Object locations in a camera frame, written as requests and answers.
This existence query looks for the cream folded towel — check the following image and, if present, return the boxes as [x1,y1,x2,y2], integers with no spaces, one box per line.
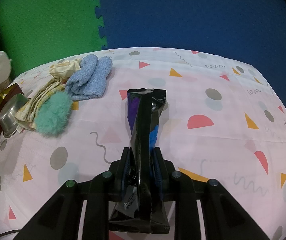
[14,77,65,131]

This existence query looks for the blue foam mat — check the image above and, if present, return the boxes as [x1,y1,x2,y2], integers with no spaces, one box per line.
[95,0,286,105]

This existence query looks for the steel bowl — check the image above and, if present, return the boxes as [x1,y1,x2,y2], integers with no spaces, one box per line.
[0,93,29,139]

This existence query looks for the teal fluffy scrunchie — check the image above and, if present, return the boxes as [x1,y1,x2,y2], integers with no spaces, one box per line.
[35,91,73,137]

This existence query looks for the green foam mat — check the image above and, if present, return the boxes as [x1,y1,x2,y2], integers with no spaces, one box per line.
[0,0,107,79]

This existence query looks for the pink patterned tablecloth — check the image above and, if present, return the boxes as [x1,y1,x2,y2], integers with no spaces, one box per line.
[0,48,286,239]

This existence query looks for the cream scrunchie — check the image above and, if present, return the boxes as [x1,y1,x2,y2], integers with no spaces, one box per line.
[49,59,82,81]

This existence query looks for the black snack packet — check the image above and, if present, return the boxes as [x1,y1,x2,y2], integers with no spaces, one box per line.
[123,88,166,235]

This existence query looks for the blue fluffy socks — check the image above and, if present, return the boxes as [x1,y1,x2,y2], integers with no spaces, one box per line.
[65,54,113,101]

